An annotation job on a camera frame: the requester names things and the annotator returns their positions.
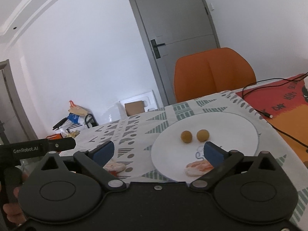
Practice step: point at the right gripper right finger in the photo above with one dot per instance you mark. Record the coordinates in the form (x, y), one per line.
(224, 163)

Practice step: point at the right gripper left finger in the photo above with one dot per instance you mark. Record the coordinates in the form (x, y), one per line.
(92, 163)

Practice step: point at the peeled tangerine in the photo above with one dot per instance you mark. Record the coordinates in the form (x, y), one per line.
(198, 168)

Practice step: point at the person's left hand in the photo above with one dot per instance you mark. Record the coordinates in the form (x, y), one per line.
(13, 210)

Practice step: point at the peeled fruit on tablecloth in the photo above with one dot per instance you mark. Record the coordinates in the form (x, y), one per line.
(114, 168)

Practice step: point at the brown longan fruit right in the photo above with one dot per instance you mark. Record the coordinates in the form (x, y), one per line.
(202, 135)

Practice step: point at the brown longan fruit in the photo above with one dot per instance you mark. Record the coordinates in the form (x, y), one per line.
(186, 136)
(202, 135)

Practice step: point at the black metal rack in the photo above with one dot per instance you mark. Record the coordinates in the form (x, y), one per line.
(90, 121)

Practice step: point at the brown longan fruit left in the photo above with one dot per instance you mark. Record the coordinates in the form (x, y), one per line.
(186, 136)

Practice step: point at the white round plate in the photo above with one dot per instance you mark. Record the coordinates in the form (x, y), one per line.
(182, 143)

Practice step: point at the pile of bags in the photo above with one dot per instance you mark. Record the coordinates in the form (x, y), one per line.
(75, 120)

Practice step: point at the patterned white tablecloth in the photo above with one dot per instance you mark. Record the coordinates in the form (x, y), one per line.
(268, 191)

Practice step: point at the brown cardboard box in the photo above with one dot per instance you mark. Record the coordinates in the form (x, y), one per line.
(134, 108)

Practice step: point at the white foam packaging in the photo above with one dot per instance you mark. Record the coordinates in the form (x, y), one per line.
(147, 98)

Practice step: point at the red orange table mat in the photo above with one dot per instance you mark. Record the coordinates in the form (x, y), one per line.
(286, 100)

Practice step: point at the orange chair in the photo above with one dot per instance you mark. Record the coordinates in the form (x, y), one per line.
(209, 72)

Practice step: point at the grey door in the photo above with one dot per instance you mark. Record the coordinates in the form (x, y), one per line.
(185, 26)

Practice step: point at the black door handle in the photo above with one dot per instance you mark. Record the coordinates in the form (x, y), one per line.
(155, 47)

